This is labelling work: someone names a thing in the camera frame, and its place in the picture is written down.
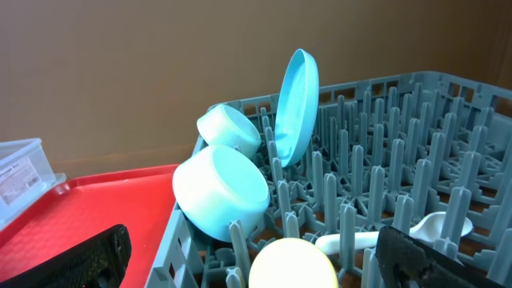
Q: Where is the white plastic spoon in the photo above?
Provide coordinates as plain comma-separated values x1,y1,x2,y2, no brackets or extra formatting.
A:
314,210,474,257

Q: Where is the green bowl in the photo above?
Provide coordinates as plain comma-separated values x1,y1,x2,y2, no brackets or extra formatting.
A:
197,104,262,158

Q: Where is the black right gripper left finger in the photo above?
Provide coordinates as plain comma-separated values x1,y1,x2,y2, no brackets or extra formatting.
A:
1,224,132,288

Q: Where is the clear plastic bin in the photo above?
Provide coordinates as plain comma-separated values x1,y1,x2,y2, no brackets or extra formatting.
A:
0,138,66,230

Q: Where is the yellow plastic cup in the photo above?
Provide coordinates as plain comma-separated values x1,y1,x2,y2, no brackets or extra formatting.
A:
248,238,339,288

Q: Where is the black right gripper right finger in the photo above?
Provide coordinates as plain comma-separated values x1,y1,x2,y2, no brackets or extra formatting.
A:
375,226,501,288

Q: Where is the grey dishwasher rack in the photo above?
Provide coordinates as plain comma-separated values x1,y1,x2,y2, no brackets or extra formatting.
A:
146,71,511,287

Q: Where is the red serving tray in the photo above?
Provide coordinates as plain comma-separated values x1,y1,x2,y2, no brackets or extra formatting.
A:
1,165,176,287

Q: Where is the small light blue bowl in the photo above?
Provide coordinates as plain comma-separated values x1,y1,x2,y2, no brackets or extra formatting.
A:
172,146,270,242

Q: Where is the large light blue plate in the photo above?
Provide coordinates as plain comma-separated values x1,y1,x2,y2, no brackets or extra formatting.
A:
274,49,319,167

